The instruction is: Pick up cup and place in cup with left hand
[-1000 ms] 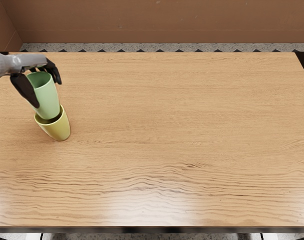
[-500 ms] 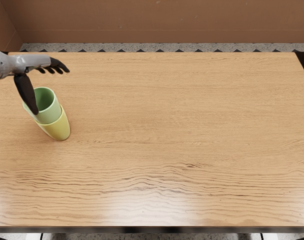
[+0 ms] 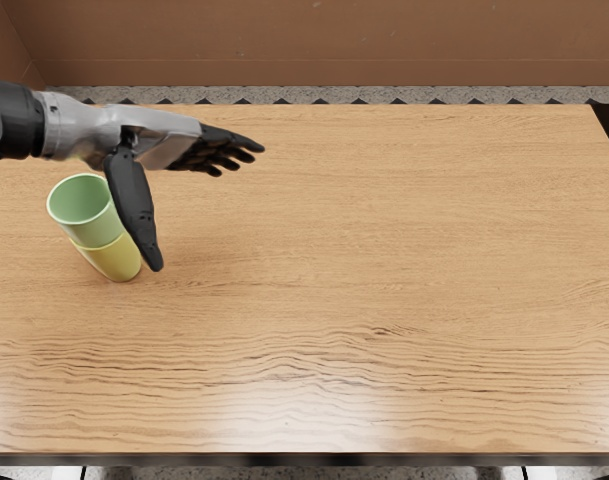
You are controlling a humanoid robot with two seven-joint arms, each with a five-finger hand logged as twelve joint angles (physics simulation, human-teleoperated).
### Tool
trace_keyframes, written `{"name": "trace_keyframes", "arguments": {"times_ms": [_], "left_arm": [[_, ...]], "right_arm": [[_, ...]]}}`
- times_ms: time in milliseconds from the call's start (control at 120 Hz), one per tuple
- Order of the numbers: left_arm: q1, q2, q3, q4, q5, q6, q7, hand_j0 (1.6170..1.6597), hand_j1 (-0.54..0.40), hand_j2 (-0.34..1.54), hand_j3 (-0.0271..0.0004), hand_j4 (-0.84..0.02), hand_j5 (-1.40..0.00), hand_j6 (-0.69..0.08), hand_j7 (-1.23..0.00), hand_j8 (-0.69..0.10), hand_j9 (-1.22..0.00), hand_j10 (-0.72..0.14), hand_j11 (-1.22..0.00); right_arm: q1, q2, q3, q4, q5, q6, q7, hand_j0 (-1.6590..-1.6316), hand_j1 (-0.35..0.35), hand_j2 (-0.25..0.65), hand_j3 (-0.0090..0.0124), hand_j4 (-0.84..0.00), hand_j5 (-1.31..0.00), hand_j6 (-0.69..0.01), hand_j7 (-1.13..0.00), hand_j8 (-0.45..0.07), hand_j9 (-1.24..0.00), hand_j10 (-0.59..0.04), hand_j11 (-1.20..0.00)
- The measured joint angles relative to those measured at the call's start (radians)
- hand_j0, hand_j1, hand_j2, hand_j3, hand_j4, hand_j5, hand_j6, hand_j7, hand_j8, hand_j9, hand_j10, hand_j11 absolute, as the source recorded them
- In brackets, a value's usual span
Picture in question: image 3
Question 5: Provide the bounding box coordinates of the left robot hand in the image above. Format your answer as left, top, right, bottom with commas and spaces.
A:
35, 90, 266, 273

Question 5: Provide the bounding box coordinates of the yellow cup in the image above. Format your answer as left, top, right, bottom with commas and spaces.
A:
67, 231, 144, 284

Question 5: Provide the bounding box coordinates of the green cup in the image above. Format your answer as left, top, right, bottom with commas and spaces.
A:
45, 172, 131, 250

